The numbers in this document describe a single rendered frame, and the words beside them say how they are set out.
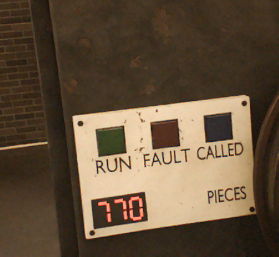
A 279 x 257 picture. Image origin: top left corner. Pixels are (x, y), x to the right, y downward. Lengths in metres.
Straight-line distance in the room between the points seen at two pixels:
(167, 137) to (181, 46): 0.13
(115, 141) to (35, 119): 6.04
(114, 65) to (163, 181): 0.19
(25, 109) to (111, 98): 6.01
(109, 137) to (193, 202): 0.16
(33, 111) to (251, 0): 6.05
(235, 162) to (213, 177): 0.04
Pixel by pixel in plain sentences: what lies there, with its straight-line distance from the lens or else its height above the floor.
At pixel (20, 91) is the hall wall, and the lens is 6.86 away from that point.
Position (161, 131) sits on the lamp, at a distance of 0.87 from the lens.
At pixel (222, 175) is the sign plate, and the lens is 0.92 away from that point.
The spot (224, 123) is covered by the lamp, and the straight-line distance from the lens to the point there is 0.90.
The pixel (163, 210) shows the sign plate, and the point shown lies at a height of 1.09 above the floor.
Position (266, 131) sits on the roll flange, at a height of 1.20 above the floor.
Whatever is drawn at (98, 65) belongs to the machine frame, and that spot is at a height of 1.31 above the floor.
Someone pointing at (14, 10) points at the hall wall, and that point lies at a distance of 6.82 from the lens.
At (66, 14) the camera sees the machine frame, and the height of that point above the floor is 1.38.
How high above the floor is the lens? 1.38
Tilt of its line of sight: 10 degrees down
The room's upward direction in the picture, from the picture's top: 6 degrees counter-clockwise
